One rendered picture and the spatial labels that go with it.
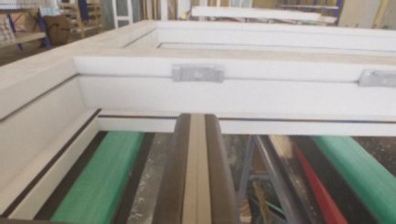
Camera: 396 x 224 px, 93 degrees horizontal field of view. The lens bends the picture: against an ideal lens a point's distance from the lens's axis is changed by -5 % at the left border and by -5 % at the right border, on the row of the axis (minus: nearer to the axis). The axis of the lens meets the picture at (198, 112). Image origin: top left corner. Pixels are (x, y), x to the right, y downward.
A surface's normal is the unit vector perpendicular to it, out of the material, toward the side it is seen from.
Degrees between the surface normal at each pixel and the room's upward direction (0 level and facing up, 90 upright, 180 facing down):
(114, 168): 0
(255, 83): 90
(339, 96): 90
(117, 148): 0
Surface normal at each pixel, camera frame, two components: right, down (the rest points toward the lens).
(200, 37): 0.00, 0.48
